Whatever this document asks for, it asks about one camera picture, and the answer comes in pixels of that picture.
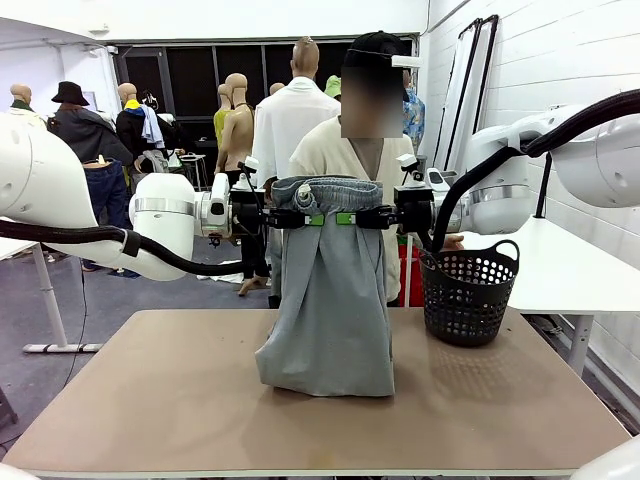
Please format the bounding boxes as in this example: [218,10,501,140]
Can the bare beige mannequin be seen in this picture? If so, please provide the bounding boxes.
[219,73,271,297]

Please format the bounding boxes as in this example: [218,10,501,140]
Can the small white side table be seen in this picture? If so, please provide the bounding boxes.
[179,153,209,191]

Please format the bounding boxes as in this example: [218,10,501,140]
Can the blue jeans on mannequin legs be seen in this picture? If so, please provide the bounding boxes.
[82,159,132,276]

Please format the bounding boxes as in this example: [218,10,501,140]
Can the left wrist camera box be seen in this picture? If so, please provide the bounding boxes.
[237,155,260,190]

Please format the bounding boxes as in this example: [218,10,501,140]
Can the grey training pants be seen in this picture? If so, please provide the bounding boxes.
[254,174,396,399]

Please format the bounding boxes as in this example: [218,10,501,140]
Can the person in cream cardigan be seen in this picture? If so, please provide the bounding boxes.
[269,64,426,307]

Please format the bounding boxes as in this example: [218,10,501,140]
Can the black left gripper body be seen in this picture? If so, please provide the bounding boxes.
[229,187,266,237]

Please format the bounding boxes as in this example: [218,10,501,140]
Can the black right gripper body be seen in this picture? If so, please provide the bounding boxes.
[393,185,435,234]

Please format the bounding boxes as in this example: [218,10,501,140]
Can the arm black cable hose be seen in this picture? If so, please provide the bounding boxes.
[0,218,251,276]
[430,88,640,254]

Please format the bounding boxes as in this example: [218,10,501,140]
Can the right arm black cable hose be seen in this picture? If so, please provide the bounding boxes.
[430,88,640,254]

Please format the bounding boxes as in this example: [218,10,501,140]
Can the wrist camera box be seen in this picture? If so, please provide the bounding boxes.
[237,155,260,190]
[395,153,424,189]

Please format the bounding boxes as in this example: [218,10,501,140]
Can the black stand pole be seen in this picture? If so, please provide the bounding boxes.
[533,152,560,220]

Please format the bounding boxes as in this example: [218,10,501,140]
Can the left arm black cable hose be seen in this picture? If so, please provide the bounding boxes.
[0,218,251,276]

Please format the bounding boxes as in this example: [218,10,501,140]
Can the black framed white panel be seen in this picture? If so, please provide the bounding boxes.
[452,13,501,166]
[436,17,485,161]

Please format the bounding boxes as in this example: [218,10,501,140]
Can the figure in black bucket hat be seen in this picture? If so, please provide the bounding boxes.
[48,81,135,169]

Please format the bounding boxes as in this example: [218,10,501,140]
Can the white table with square leg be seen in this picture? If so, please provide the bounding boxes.
[442,213,640,376]

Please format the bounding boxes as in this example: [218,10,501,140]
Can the red box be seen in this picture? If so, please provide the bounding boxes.
[398,244,426,307]

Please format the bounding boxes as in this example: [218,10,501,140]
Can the mannequin yellow green dress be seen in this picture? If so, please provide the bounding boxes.
[213,83,235,151]

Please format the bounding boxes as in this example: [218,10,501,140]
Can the mannequin black jacket yellow scarf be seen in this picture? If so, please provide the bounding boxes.
[115,82,169,161]

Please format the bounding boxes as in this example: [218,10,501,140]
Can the white table with round leg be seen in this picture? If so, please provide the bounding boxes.
[0,238,104,355]

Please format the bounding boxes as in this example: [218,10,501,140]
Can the white metal bar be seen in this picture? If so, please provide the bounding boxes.
[403,234,414,307]

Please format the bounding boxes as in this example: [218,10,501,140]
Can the bald mannequin white shirt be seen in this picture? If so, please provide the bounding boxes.
[251,36,342,189]

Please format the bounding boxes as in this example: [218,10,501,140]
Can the dark grey perforated basket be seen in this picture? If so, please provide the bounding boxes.
[419,239,521,348]

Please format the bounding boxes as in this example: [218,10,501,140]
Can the mannequin head green collar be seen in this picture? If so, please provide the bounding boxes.
[9,83,36,114]

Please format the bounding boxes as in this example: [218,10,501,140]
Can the black cap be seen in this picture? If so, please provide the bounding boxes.
[342,30,422,70]

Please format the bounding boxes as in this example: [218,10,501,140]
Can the black folding stand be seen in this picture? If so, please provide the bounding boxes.
[0,384,20,430]

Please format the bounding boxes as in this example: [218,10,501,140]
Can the white cloth on floor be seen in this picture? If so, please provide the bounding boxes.
[196,259,246,284]

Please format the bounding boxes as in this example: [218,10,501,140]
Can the light blue hanging shirt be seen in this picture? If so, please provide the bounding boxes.
[141,103,165,150]

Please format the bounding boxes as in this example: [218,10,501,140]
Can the black gridded window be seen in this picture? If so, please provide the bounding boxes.
[113,34,420,151]

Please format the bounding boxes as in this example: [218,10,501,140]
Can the mannequin blue floral shirt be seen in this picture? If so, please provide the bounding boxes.
[402,69,427,156]

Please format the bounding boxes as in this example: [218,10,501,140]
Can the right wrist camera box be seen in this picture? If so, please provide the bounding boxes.
[395,153,424,189]

